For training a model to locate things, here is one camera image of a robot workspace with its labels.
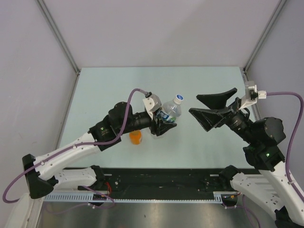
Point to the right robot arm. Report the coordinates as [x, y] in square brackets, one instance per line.
[263, 136]

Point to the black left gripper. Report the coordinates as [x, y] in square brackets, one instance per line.
[160, 128]

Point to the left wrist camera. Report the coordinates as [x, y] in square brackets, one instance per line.
[152, 104]

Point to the right aluminium frame post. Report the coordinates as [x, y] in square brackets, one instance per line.
[271, 22]

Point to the left aluminium frame post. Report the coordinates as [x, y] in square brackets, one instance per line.
[57, 34]

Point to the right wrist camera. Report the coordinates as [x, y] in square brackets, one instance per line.
[251, 95]

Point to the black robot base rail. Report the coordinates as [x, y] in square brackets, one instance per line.
[161, 183]

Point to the small orange juice bottle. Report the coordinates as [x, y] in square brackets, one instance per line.
[135, 137]

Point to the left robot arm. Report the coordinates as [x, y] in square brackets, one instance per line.
[49, 172]

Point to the aluminium frame post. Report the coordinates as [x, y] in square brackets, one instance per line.
[271, 22]
[57, 34]

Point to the white slotted cable duct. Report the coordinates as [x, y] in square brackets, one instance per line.
[90, 197]

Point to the clear bottle blue green label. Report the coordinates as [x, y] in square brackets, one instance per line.
[169, 112]

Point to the blue white Pocari cap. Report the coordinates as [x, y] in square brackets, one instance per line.
[178, 99]

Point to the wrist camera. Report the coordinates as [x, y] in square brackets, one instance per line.
[152, 104]
[251, 95]

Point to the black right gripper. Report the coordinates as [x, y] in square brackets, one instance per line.
[207, 117]

